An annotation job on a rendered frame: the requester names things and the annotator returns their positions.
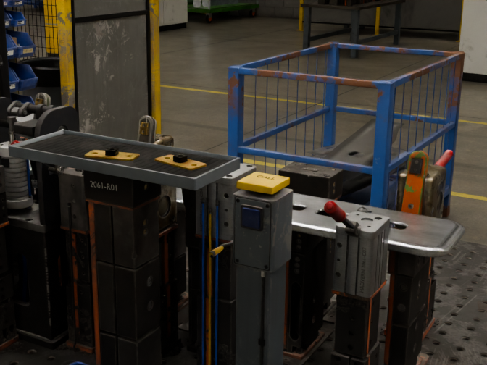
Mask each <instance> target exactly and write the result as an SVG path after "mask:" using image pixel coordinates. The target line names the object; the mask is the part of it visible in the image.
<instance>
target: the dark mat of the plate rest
mask: <svg viewBox="0 0 487 365"><path fill-rule="evenodd" d="M20 147H21V148H29V149H33V150H38V151H45V152H50V153H54V154H62V155H66V156H74V157H78V158H83V159H90V160H95V161H102V162H107V163H112V164H119V165H124V166H128V167H136V168H140V169H148V170H152V171H157V172H164V173H169V174H174V175H181V176H186V177H198V176H199V175H202V174H204V173H206V172H208V171H210V170H212V169H214V168H217V167H219V166H221V165H223V164H225V163H228V162H230V160H226V159H218V158H212V157H208V156H200V155H194V154H186V153H181V152H176V151H168V150H163V149H158V148H149V147H145V146H136V145H131V144H126V143H118V142H113V141H108V140H99V139H95V138H86V137H81V136H76V135H68V134H61V135H57V136H54V137H51V138H47V139H44V140H40V141H37V142H35V143H30V144H27V145H24V146H20ZM108 148H118V149H119V152H125V153H134V154H139V155H140V156H139V157H138V158H136V159H134V160H133V161H120V160H111V159H95V158H87V157H84V155H85V154H87V153H88V152H90V151H92V150H100V151H105V150H106V149H108ZM178 154H182V155H186V156H188V159H190V160H194V161H199V162H202V163H205V164H207V165H206V166H205V167H202V168H199V169H195V170H187V169H182V168H179V167H174V166H171V165H169V164H163V163H161V162H157V161H155V159H156V158H159V157H162V156H166V155H174V156H175V155H178Z"/></svg>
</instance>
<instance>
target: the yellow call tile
mask: <svg viewBox="0 0 487 365"><path fill-rule="evenodd" d="M289 184H290V177H284V176H279V175H271V174H265V173H261V172H254V173H252V174H250V175H248V176H246V177H244V178H242V179H240V180H239V181H237V186H236V187H237V188H238V189H242V190H250V191H254V192H255V193H257V194H261V195H267V194H270V195H272V194H274V193H276V192H278V191H279V190H281V189H283V188H284V187H286V186H287V185H289Z"/></svg>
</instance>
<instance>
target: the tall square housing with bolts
mask: <svg viewBox="0 0 487 365"><path fill-rule="evenodd" d="M256 171H257V167H256V166H254V165H250V164H242V163H241V164H240V169H238V170H236V171H235V172H232V173H230V174H229V175H226V176H224V177H222V178H220V179H219V180H216V181H214V182H211V183H210V184H208V185H205V186H204V187H202V188H200V189H198V190H196V233H195V237H197V238H199V243H200V294H199V295H198V296H197V365H236V268H237V265H235V264H233V244H232V245H230V246H226V247H224V249H223V250H222V251H221V252H220V253H218V254H217V255H216V256H214V257H213V258H210V257H209V252H210V251H212V250H214V249H215V248H217V247H219V246H220V245H222V244H223V243H229V242H230V241H232V240H233V194H234V193H235V192H237V191H239V190H241V189H238V188H237V187H236V186H237V181H239V180H240V179H242V178H244V177H246V176H248V175H250V174H252V173H254V172H256Z"/></svg>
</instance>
